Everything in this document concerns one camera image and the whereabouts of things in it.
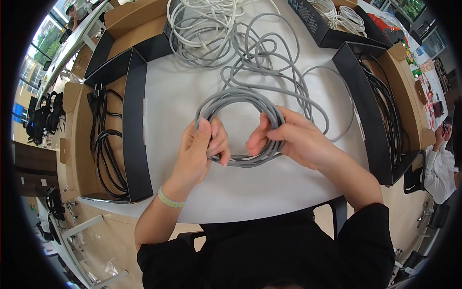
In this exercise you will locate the cardboard box with black sleeve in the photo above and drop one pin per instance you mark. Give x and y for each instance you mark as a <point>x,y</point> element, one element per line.
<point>137,126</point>
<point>133,32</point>
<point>368,119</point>

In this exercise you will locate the person's right hand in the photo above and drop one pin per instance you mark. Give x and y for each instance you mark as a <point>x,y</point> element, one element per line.
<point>306,144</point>

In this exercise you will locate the black office chairs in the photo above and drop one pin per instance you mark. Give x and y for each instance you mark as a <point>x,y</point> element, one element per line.
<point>45,115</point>

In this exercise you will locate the white table frame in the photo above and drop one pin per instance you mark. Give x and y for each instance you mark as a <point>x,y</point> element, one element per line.
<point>83,245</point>

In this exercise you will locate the person's right fingers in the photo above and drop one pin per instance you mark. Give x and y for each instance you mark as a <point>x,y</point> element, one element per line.
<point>258,135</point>

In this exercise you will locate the table with colourful items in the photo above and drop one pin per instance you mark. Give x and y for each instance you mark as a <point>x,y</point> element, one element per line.
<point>422,72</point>

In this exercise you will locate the person's left hand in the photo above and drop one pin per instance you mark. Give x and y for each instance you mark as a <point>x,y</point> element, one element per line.
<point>191,159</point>

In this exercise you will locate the dark wooden cabinet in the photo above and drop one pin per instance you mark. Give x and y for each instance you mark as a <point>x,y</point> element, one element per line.
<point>34,166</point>

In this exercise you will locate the long white table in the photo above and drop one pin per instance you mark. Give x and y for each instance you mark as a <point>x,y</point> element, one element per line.
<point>72,43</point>

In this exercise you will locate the person's body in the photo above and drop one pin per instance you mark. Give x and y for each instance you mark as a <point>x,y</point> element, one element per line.
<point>267,253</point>

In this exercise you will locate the black box with print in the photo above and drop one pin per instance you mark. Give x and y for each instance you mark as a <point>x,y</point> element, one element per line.
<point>317,29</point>

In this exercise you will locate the person's left fingers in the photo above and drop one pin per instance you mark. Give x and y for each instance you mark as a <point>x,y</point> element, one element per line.
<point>221,144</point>

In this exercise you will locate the person's left thumb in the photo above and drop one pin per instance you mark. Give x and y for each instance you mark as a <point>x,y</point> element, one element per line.
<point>203,134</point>

